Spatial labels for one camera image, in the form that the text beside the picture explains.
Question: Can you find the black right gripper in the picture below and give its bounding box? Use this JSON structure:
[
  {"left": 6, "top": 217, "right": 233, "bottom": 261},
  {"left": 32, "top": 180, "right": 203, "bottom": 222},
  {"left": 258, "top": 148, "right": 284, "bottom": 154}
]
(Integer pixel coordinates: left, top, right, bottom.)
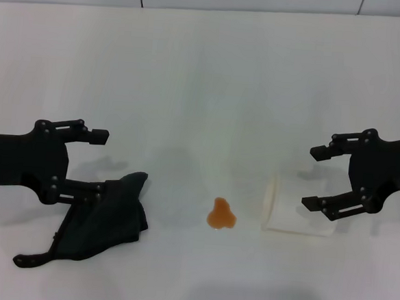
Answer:
[{"left": 299, "top": 124, "right": 400, "bottom": 227}]

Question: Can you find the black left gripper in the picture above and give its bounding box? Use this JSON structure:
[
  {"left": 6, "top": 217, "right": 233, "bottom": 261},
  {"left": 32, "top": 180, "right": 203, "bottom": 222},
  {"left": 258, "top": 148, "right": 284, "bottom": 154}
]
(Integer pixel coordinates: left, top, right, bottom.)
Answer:
[{"left": 0, "top": 113, "right": 116, "bottom": 209}]

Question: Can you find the white paper cup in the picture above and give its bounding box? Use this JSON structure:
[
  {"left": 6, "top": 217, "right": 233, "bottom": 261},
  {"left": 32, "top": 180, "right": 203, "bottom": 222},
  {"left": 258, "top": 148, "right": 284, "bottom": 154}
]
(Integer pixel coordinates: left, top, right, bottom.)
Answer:
[{"left": 260, "top": 172, "right": 342, "bottom": 238}]

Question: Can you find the dark blue rag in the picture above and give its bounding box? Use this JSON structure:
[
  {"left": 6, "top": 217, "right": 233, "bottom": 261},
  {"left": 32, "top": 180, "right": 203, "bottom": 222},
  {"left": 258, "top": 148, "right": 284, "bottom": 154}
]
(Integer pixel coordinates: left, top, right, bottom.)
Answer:
[{"left": 12, "top": 164, "right": 153, "bottom": 277}]

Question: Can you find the brown liquid stain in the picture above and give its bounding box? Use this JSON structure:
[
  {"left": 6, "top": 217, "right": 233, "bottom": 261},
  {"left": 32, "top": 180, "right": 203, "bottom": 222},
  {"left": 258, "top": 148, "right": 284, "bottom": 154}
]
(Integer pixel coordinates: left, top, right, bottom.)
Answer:
[{"left": 205, "top": 195, "right": 240, "bottom": 232}]

